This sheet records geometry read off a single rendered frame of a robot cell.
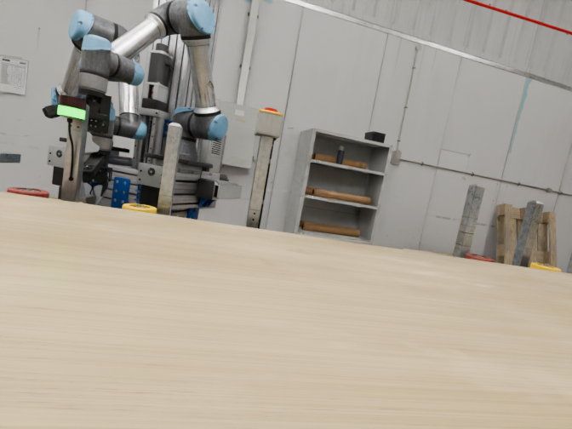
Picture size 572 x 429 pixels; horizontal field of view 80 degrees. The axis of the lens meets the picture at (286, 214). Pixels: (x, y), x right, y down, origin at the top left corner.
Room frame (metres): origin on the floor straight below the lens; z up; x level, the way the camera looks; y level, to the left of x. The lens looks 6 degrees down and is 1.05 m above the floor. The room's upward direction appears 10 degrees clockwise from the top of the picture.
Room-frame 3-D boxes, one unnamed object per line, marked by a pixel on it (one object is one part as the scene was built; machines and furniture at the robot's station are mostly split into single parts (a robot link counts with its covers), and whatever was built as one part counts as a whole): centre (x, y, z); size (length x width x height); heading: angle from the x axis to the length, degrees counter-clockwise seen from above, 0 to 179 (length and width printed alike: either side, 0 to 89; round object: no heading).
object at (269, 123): (1.04, 0.10, 1.18); 0.07 x 0.07 x 0.08; 11
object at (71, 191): (0.94, 0.60, 0.91); 0.03 x 0.03 x 0.48; 11
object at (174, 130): (0.99, 0.35, 0.90); 0.03 x 0.03 x 0.48; 11
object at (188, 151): (1.61, 0.53, 1.09); 0.15 x 0.15 x 0.10
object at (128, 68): (1.14, 0.61, 1.29); 0.11 x 0.11 x 0.08; 66
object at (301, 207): (3.73, -0.49, 0.78); 0.90 x 0.45 x 1.55; 105
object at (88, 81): (1.04, 0.63, 1.21); 0.08 x 0.08 x 0.05
